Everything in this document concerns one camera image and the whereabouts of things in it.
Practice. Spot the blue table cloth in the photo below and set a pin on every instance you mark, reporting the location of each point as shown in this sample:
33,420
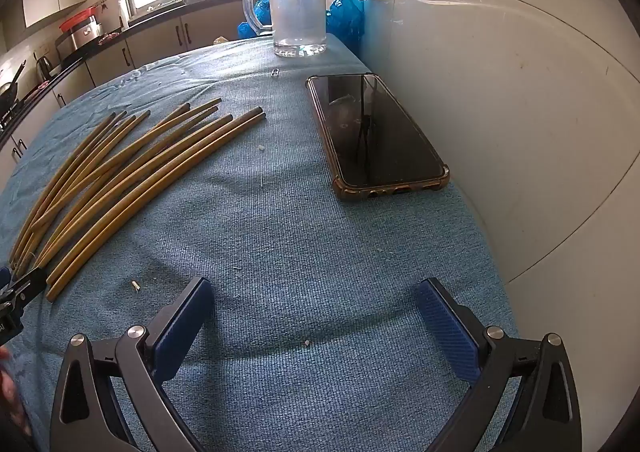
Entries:
280,242

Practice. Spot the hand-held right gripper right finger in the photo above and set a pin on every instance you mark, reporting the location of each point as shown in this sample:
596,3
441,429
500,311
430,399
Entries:
447,332

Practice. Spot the blue plastic bag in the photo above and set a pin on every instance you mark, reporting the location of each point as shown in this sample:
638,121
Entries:
347,17

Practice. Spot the steel kettle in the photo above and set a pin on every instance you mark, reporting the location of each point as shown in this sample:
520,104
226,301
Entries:
44,67

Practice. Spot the black wok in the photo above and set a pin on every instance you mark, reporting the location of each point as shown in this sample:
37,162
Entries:
10,90

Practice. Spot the clear glass mug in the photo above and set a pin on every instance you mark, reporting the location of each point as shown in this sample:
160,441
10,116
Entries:
297,7

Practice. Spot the red patterned cloth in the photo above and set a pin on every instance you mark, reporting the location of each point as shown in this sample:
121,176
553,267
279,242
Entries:
110,37
40,87

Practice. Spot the pile of wooden chopsticks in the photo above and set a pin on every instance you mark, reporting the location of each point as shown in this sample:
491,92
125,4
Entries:
120,192

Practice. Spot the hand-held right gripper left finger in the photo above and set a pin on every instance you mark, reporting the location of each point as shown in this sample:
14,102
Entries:
180,327

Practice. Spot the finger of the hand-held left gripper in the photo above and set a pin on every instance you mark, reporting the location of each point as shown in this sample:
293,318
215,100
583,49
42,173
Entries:
25,284

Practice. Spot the steel pot with red lid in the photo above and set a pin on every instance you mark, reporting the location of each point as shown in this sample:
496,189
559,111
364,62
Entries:
80,32

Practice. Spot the black kitchen countertop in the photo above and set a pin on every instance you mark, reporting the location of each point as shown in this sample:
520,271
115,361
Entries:
150,17

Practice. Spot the beige lower cabinets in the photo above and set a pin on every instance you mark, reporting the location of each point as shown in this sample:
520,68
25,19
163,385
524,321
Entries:
150,40

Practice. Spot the person's left hand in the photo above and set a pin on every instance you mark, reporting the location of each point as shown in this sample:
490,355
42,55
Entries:
11,394

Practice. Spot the black flat tray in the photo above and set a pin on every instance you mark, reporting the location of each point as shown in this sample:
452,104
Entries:
375,132

